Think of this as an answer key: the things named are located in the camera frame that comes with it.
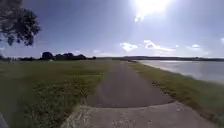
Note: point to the grey asphalt path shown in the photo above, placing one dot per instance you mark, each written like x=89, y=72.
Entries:
x=125, y=85

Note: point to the distant row of trees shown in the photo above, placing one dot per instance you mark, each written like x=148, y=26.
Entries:
x=63, y=56

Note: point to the distant low shoreline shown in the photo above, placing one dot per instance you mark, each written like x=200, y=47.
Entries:
x=166, y=58

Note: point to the wide grass field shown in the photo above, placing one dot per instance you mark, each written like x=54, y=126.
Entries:
x=50, y=86

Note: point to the grass strip beside water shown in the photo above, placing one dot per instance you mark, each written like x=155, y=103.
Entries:
x=186, y=88

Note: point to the calm grey water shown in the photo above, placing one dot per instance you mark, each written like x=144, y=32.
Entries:
x=196, y=68

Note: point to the dark overhanging tree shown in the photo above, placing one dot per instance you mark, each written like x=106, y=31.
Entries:
x=16, y=23

